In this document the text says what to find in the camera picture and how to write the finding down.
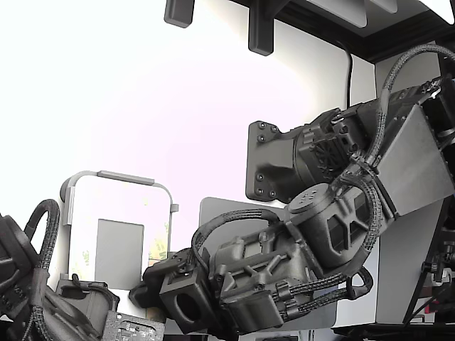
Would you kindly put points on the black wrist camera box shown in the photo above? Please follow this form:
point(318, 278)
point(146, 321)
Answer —
point(170, 295)

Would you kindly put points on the white overhead light panel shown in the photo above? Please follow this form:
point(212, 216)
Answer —
point(341, 10)

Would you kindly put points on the dark circuit board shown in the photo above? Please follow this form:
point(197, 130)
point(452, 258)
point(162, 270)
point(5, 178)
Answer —
point(135, 327)

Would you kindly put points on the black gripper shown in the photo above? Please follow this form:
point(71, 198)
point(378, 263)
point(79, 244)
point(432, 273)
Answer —
point(156, 270)

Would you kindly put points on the grey fixture with round legs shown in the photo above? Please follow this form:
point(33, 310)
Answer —
point(124, 176)

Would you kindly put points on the black rounded bracket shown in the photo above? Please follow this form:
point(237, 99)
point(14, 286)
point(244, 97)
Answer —
point(261, 32)
point(179, 12)

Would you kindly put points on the black clamp equipment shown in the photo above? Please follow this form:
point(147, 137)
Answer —
point(444, 270)

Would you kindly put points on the holder gripper black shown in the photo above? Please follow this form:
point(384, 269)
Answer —
point(89, 302)

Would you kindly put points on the robot arm with grey plate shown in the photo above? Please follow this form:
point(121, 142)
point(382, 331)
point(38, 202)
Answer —
point(409, 160)

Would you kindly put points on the black holder robot arm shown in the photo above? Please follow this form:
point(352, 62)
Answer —
point(14, 255)

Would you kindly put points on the black tripod leg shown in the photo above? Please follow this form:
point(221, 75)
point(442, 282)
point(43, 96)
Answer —
point(424, 266)

